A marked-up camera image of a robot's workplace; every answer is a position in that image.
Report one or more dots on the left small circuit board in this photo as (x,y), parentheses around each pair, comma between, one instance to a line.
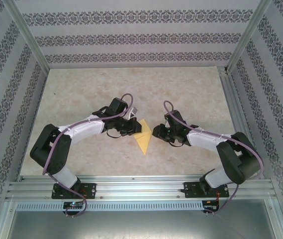
(72,204)

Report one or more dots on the left aluminium frame post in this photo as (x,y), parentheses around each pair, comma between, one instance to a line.
(29,35)

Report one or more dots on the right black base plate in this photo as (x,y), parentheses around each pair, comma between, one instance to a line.
(189,190)

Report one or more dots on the small circuit board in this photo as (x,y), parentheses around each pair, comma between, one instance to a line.
(209,203)
(72,204)

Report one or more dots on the long aluminium mounting rail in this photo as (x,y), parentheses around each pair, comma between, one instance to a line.
(141,186)

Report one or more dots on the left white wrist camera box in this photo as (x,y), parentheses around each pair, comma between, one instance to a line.
(133,112)

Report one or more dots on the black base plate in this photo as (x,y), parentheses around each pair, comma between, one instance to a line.
(189,190)
(91,190)

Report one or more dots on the yellow paper sheet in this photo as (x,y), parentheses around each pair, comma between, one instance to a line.
(145,139)

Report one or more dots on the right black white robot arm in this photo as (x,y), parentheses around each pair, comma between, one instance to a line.
(238,159)

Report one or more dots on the right aluminium frame post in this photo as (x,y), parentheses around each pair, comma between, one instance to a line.
(248,32)

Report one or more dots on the aluminium side rail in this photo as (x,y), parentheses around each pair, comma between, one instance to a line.
(227,87)

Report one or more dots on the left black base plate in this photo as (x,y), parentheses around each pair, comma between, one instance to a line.
(91,190)

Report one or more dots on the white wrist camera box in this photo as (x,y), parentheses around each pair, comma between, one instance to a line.
(167,122)
(133,112)

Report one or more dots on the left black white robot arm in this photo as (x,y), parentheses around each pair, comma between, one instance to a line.
(49,149)

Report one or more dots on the right small circuit board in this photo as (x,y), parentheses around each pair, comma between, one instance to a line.
(209,203)

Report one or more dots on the grey sheet metal panel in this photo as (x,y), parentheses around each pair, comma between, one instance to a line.
(141,224)

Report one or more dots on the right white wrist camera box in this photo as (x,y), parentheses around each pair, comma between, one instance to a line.
(167,122)

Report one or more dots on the aluminium frame post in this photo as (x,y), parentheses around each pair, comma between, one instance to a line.
(248,32)
(29,35)

